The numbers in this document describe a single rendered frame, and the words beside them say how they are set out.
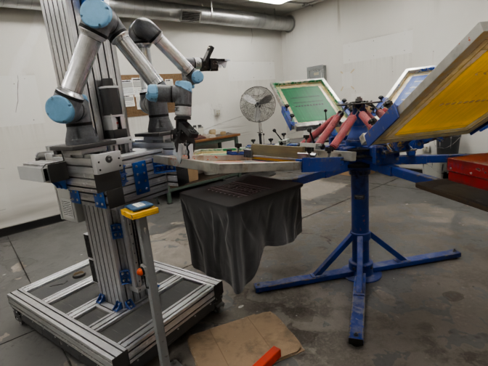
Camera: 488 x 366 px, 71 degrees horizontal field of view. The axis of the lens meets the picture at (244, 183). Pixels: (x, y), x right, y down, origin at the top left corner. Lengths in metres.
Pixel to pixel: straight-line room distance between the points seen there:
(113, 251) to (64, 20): 1.26
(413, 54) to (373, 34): 0.76
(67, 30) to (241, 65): 4.96
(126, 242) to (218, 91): 4.63
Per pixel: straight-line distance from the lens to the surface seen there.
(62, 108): 1.66
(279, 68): 7.47
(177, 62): 2.18
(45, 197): 5.32
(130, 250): 2.15
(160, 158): 1.76
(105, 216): 2.12
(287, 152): 1.87
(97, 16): 1.64
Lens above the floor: 1.38
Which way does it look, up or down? 13 degrees down
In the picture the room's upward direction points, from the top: 5 degrees counter-clockwise
